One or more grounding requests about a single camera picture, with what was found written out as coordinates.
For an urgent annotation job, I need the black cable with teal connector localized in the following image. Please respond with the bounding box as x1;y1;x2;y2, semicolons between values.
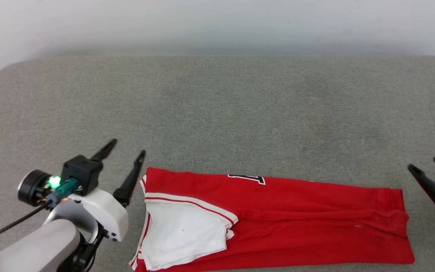
0;178;79;247

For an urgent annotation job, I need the red and white sports shirt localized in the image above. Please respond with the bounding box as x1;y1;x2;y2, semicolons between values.
128;167;415;272

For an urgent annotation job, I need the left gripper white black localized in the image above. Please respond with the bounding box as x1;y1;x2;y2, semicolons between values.
17;139;147;243

